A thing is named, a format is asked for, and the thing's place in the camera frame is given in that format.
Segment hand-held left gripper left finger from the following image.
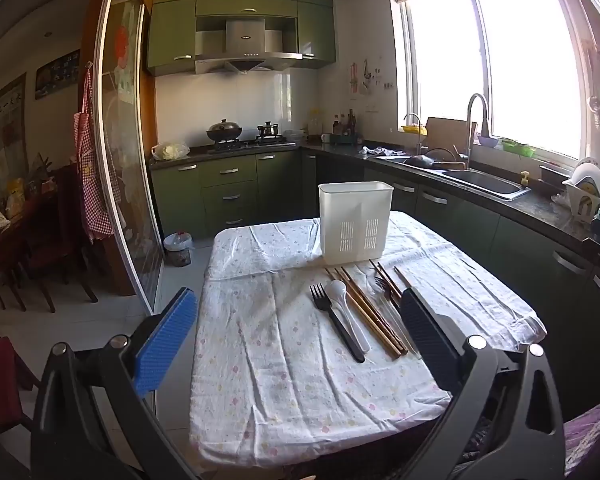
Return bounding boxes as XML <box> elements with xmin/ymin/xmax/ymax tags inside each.
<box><xmin>30</xmin><ymin>287</ymin><xmax>201</xmax><ymax>480</ymax></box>

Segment small steel faucet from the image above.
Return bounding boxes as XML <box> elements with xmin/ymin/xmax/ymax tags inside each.
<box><xmin>404</xmin><ymin>113</ymin><xmax>426</xmax><ymax>156</ymax></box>

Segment clear plastic bag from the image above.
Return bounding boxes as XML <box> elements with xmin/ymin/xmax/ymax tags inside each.
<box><xmin>151</xmin><ymin>142</ymin><xmax>191</xmax><ymax>162</ymax></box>

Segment white floral tablecloth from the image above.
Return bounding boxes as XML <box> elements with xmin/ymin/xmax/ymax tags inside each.
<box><xmin>189</xmin><ymin>210</ymin><xmax>548</xmax><ymax>468</ymax></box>

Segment green base cabinets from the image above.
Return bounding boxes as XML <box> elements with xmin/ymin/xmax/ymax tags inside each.
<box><xmin>150</xmin><ymin>149</ymin><xmax>600</xmax><ymax>411</ymax></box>

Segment dark framed wall picture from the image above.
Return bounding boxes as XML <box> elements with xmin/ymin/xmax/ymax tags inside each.
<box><xmin>35</xmin><ymin>50</ymin><xmax>81</xmax><ymax>100</ymax></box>

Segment steel range hood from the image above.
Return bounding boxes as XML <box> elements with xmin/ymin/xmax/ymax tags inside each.
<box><xmin>195</xmin><ymin>17</ymin><xmax>303</xmax><ymax>75</ymax></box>

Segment red cushioned chair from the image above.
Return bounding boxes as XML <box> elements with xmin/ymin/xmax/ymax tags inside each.
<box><xmin>0</xmin><ymin>337</ymin><xmax>37</xmax><ymax>433</ymax></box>

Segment kitchen window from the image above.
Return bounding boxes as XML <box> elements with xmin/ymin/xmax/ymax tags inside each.
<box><xmin>390</xmin><ymin>0</ymin><xmax>600</xmax><ymax>161</ymax></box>

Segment red checked apron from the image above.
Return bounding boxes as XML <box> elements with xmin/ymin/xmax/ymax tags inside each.
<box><xmin>73</xmin><ymin>67</ymin><xmax>116</xmax><ymax>244</ymax></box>

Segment dark wooden chair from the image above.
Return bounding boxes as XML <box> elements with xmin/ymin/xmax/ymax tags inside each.
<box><xmin>0</xmin><ymin>162</ymin><xmax>100</xmax><ymax>313</ymax></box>

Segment wooden dining table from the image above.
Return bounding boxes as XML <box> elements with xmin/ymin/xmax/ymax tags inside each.
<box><xmin>0</xmin><ymin>195</ymin><xmax>56</xmax><ymax>311</ymax></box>

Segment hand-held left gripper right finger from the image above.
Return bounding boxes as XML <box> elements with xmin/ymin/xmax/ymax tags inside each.
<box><xmin>401</xmin><ymin>286</ymin><xmax>567</xmax><ymax>480</ymax></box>

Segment dark pan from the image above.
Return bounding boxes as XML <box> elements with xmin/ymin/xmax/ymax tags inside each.
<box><xmin>405</xmin><ymin>149</ymin><xmax>468</xmax><ymax>170</ymax></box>

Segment small white trash bin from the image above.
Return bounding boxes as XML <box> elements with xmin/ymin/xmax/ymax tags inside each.
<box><xmin>163</xmin><ymin>231</ymin><xmax>194</xmax><ymax>267</ymax></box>

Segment black fork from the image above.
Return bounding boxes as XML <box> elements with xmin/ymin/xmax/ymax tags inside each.
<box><xmin>309</xmin><ymin>282</ymin><xmax>367</xmax><ymax>364</ymax></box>

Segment white plate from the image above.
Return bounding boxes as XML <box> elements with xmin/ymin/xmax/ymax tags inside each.
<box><xmin>570</xmin><ymin>157</ymin><xmax>600</xmax><ymax>202</ymax></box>

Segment clear plastic fork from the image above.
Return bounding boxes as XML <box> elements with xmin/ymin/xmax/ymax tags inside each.
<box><xmin>374</xmin><ymin>276</ymin><xmax>423</xmax><ymax>361</ymax></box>

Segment sliding glass door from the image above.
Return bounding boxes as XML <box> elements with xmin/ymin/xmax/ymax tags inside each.
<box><xmin>92</xmin><ymin>0</ymin><xmax>164</xmax><ymax>312</ymax></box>

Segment dish rack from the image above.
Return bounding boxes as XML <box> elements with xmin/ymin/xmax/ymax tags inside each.
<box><xmin>562</xmin><ymin>175</ymin><xmax>600</xmax><ymax>227</ymax></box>

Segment white plastic spoon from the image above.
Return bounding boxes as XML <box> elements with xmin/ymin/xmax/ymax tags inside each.
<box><xmin>326</xmin><ymin>280</ymin><xmax>371</xmax><ymax>353</ymax></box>

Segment light wooden chopstick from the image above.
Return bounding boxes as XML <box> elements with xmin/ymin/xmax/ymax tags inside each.
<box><xmin>324</xmin><ymin>267</ymin><xmax>399</xmax><ymax>360</ymax></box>
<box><xmin>341</xmin><ymin>265</ymin><xmax>410</xmax><ymax>354</ymax></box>
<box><xmin>334</xmin><ymin>266</ymin><xmax>404</xmax><ymax>357</ymax></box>

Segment black wok with lid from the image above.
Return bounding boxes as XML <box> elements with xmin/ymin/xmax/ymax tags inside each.
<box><xmin>206</xmin><ymin>119</ymin><xmax>243</xmax><ymax>142</ymax></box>

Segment wall poster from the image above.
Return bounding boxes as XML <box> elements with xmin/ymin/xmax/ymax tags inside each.
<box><xmin>349</xmin><ymin>60</ymin><xmax>376</xmax><ymax>99</ymax></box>

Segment gas stove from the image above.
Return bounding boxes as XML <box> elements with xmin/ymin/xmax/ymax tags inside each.
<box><xmin>207</xmin><ymin>136</ymin><xmax>298</xmax><ymax>154</ymax></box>

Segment white plastic utensil holder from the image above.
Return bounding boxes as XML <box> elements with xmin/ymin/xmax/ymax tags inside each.
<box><xmin>318</xmin><ymin>181</ymin><xmax>395</xmax><ymax>265</ymax></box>

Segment green wall cabinets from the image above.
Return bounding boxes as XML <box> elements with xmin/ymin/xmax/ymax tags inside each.
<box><xmin>146</xmin><ymin>0</ymin><xmax>338</xmax><ymax>77</ymax></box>

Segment rack of condiment bottles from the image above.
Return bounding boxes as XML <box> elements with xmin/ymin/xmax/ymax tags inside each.
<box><xmin>330</xmin><ymin>109</ymin><xmax>364</xmax><ymax>146</ymax></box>

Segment green plastic baskets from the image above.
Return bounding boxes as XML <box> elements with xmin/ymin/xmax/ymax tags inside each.
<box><xmin>501</xmin><ymin>139</ymin><xmax>537</xmax><ymax>159</ymax></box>

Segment tall steel faucet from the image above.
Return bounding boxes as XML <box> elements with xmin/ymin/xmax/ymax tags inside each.
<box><xmin>466</xmin><ymin>93</ymin><xmax>491</xmax><ymax>171</ymax></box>

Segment hanging calligraphy scroll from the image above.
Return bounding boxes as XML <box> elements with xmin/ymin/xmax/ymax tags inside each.
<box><xmin>0</xmin><ymin>75</ymin><xmax>31</xmax><ymax>202</ymax></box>

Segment wooden cutting board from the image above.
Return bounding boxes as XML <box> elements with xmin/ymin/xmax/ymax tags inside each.
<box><xmin>425</xmin><ymin>117</ymin><xmax>478</xmax><ymax>161</ymax></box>

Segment steel kitchen sink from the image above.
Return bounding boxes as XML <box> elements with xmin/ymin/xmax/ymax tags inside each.
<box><xmin>377</xmin><ymin>152</ymin><xmax>532</xmax><ymax>202</ymax></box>

